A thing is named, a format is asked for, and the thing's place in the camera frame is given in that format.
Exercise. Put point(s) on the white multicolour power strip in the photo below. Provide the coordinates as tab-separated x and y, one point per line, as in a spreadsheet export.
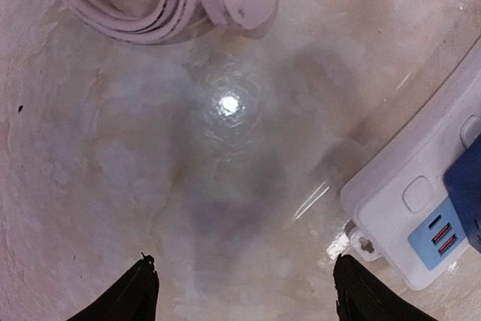
398	204

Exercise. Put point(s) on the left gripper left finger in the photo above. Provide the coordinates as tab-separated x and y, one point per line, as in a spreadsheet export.
133	296

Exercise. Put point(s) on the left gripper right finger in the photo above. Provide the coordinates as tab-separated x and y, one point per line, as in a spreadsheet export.
362	296

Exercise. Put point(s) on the dark blue cube socket adapter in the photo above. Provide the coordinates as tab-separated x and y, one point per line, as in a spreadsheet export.
462	181

